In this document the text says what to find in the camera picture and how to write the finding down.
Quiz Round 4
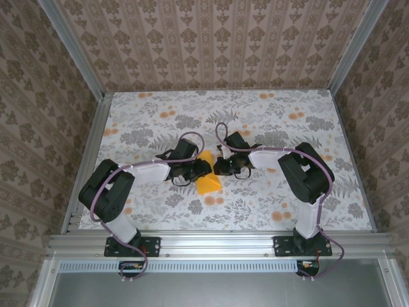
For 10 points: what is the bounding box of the thin black left gripper cable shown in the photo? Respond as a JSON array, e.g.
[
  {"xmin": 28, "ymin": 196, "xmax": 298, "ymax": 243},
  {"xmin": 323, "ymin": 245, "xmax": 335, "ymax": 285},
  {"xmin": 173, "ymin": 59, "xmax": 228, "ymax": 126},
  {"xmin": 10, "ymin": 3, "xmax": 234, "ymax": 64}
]
[{"xmin": 171, "ymin": 177, "xmax": 196, "ymax": 188}]

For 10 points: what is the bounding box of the aluminium side rail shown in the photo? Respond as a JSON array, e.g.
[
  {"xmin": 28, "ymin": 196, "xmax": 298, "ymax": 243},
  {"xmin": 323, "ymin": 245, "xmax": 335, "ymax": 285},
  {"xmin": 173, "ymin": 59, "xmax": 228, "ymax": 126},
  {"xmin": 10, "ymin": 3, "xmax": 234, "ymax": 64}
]
[
  {"xmin": 62, "ymin": 92, "xmax": 112, "ymax": 234},
  {"xmin": 328, "ymin": 89, "xmax": 376, "ymax": 233}
]

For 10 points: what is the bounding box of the yellow paper sheet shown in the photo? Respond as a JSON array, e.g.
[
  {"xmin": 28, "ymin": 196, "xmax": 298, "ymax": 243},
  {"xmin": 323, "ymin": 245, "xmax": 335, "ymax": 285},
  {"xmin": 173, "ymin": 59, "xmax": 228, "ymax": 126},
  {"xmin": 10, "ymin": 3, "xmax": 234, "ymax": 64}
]
[{"xmin": 195, "ymin": 150, "xmax": 222, "ymax": 196}]

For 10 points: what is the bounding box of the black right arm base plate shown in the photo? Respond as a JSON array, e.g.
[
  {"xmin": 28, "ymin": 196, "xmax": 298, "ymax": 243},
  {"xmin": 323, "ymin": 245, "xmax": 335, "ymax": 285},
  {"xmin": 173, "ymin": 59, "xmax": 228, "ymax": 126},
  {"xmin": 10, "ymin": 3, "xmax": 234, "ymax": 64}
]
[{"xmin": 274, "ymin": 235, "xmax": 333, "ymax": 258}]

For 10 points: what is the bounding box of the black connector board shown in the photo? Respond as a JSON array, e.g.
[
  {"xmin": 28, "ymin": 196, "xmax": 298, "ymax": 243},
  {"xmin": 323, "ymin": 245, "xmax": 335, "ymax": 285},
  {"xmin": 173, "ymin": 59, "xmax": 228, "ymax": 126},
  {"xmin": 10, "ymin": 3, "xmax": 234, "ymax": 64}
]
[
  {"xmin": 296, "ymin": 260, "xmax": 321, "ymax": 278},
  {"xmin": 118, "ymin": 260, "xmax": 147, "ymax": 278}
]

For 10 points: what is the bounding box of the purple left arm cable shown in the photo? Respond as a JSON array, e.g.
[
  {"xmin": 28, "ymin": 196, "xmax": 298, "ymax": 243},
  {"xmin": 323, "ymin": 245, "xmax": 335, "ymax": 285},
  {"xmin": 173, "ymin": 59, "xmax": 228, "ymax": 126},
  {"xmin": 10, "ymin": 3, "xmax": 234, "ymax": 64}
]
[{"xmin": 90, "ymin": 130, "xmax": 205, "ymax": 284}]

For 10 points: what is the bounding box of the aluminium cross rail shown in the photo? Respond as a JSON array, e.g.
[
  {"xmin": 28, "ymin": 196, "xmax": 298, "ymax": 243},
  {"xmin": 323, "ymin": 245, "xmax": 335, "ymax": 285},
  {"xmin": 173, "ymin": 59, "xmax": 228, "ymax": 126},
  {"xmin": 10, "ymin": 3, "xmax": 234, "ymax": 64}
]
[{"xmin": 46, "ymin": 233, "xmax": 396, "ymax": 258}]

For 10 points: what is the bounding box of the aluminium corner post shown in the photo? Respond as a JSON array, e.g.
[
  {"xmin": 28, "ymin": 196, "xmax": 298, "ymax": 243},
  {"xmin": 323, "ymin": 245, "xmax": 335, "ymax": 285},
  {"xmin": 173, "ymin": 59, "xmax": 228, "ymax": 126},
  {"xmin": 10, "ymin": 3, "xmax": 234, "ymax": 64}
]
[
  {"xmin": 38, "ymin": 0, "xmax": 106, "ymax": 98},
  {"xmin": 327, "ymin": 0, "xmax": 384, "ymax": 92}
]

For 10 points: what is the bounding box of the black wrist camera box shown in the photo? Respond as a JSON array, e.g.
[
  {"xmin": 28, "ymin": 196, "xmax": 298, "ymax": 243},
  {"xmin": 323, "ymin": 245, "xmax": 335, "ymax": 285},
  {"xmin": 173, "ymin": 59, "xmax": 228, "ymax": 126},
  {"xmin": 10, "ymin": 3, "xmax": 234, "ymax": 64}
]
[
  {"xmin": 174, "ymin": 139, "xmax": 199, "ymax": 161},
  {"xmin": 225, "ymin": 130, "xmax": 252, "ymax": 153}
]

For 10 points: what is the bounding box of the floral tablecloth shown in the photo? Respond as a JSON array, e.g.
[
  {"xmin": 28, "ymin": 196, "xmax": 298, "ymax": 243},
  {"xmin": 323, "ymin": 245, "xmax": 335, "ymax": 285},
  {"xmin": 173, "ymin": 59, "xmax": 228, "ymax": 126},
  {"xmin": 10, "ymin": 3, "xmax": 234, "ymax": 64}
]
[{"xmin": 78, "ymin": 90, "xmax": 374, "ymax": 232}]

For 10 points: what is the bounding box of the grey metal panel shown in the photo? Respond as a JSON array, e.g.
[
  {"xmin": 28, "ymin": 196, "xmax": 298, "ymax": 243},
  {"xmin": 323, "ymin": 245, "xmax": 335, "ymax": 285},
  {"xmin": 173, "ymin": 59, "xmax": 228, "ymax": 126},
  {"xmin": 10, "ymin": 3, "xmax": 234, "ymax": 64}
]
[{"xmin": 50, "ymin": 271, "xmax": 387, "ymax": 307}]

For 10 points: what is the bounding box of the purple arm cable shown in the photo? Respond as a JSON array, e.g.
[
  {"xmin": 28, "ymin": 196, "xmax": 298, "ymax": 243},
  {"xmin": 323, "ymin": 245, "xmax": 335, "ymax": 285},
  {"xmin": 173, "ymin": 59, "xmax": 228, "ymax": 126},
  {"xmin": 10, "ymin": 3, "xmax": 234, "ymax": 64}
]
[
  {"xmin": 215, "ymin": 123, "xmax": 346, "ymax": 283},
  {"xmin": 90, "ymin": 130, "xmax": 205, "ymax": 284}
]

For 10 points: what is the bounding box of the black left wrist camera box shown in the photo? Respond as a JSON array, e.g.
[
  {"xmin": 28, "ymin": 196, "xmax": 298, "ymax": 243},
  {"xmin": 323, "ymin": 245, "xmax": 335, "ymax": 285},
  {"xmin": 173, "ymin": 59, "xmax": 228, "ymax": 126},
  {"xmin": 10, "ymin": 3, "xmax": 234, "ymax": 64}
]
[{"xmin": 174, "ymin": 139, "xmax": 199, "ymax": 161}]

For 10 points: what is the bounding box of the white slotted cable duct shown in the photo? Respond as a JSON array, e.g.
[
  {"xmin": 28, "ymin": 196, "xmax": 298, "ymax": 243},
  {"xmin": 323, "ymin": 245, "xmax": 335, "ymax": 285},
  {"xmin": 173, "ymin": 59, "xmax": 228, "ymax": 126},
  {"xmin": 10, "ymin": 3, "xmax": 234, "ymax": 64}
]
[{"xmin": 59, "ymin": 261, "xmax": 396, "ymax": 272}]

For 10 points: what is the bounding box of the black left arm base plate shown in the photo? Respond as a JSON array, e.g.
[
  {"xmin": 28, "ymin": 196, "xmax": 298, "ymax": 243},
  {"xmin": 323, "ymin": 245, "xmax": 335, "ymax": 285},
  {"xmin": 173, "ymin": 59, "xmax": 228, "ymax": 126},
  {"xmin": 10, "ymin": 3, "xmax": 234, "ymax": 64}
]
[{"xmin": 104, "ymin": 235, "xmax": 161, "ymax": 258}]

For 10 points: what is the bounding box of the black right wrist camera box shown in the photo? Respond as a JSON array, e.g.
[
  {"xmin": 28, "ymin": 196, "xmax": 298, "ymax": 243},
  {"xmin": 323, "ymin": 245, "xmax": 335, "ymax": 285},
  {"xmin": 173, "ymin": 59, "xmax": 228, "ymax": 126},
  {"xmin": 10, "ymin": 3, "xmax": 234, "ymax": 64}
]
[{"xmin": 225, "ymin": 130, "xmax": 252, "ymax": 153}]

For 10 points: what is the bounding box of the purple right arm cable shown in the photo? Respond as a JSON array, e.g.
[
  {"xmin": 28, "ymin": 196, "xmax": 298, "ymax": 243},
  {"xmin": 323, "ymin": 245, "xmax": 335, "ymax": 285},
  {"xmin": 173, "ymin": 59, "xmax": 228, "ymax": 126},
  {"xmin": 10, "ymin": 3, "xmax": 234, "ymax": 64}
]
[{"xmin": 215, "ymin": 123, "xmax": 346, "ymax": 283}]

